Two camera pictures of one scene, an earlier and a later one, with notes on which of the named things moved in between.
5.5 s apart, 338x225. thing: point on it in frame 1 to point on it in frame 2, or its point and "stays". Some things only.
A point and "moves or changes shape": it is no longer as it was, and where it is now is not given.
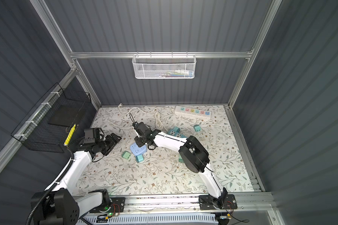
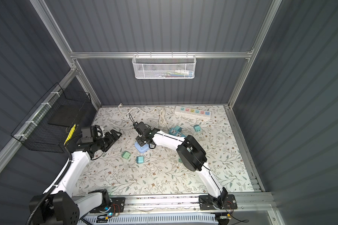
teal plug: x=139 y=158 stays
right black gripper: x=137 y=139 stays
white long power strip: x=193 y=111 stays
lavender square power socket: x=138 y=151 moves or changes shape
